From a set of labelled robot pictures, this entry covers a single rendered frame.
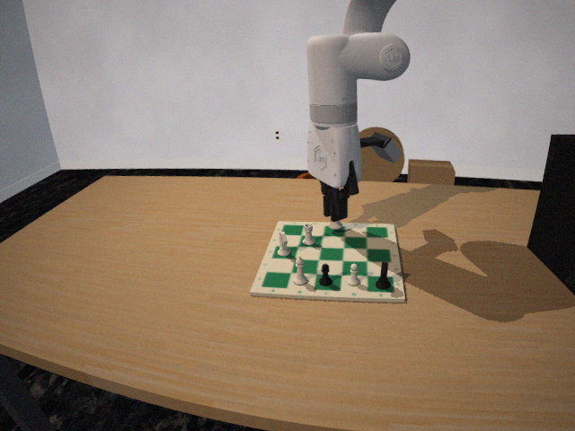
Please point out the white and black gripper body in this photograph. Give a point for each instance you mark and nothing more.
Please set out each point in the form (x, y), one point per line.
(330, 148)

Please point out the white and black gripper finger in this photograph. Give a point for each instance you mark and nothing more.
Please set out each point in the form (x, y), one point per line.
(327, 191)
(339, 202)

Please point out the white bishop chess piece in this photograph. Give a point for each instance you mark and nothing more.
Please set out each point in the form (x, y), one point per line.
(300, 278)

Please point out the green and cream chessboard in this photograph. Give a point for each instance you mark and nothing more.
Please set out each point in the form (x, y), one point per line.
(366, 245)

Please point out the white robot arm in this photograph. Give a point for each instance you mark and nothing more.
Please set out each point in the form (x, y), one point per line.
(335, 63)

